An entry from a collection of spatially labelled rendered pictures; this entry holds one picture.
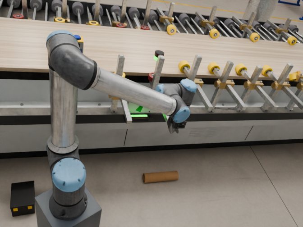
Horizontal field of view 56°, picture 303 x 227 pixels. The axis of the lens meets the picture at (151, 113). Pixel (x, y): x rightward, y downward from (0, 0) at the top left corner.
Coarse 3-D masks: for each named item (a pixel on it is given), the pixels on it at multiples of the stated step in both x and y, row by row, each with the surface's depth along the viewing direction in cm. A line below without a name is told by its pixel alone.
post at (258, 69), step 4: (256, 68) 201; (260, 68) 199; (256, 72) 201; (260, 72) 201; (252, 76) 205; (256, 76) 203; (252, 80) 205; (256, 80) 205; (244, 92) 214; (248, 92) 212; (244, 96) 214; (244, 100) 217
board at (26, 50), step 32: (0, 32) 204; (32, 32) 213; (96, 32) 234; (128, 32) 247; (160, 32) 260; (0, 64) 175; (32, 64) 182; (128, 64) 205; (224, 64) 237; (256, 64) 249
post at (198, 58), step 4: (196, 56) 180; (200, 56) 180; (196, 60) 180; (200, 60) 181; (192, 64) 186; (196, 64) 183; (192, 68) 186; (196, 68) 185; (192, 72) 186; (196, 72) 187; (188, 76) 191; (192, 76) 188; (192, 80) 191
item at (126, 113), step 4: (120, 100) 183; (124, 100) 179; (124, 104) 176; (124, 108) 174; (128, 108) 174; (124, 112) 172; (128, 112) 171; (124, 116) 172; (128, 116) 168; (128, 120) 166
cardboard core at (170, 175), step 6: (144, 174) 236; (150, 174) 237; (156, 174) 238; (162, 174) 240; (168, 174) 241; (174, 174) 243; (144, 180) 240; (150, 180) 236; (156, 180) 238; (162, 180) 240; (168, 180) 242
